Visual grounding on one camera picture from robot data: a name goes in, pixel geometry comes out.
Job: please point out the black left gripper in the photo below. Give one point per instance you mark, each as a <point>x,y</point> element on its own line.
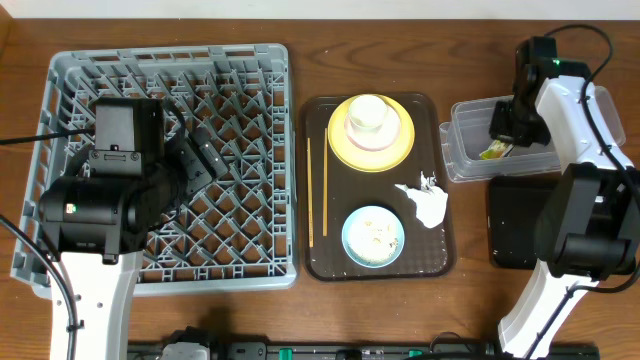
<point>198,160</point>

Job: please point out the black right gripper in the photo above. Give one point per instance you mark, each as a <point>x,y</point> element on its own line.
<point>500,129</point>

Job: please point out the yellow green snack wrapper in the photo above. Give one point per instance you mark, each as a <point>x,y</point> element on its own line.
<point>496,150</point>

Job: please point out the white paper napkin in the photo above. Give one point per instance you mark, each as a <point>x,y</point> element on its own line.
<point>430,200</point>

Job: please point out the light blue bowl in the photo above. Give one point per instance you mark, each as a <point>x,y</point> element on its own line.
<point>371,210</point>

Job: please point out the leftover rice with nuts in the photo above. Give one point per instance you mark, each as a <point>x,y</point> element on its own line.
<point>373,237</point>

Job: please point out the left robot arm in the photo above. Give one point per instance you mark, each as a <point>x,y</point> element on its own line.
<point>144,163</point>

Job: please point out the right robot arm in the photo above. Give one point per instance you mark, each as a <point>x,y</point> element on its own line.
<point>588,229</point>

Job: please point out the black waste tray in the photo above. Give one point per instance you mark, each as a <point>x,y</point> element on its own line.
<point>513,206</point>

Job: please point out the grey plastic dishwasher rack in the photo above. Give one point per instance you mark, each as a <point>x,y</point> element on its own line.
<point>237,233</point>

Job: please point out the left wooden chopstick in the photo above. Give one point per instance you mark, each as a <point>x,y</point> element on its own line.
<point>309,193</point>

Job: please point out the wooden chopstick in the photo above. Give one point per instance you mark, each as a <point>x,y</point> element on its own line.
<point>309,193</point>
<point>325,185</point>

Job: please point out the right wooden chopstick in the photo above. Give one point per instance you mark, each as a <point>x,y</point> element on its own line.
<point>325,185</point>

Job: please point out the pink bowl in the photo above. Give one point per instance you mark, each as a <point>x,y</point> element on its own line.
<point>377,138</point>

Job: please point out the dark brown serving tray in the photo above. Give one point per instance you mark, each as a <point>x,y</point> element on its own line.
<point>427,252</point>

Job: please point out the white cup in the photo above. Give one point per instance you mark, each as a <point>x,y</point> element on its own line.
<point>367,113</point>

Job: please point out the yellow plate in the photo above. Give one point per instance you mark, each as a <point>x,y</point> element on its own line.
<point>367,161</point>

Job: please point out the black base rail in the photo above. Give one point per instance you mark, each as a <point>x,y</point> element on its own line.
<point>193,343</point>

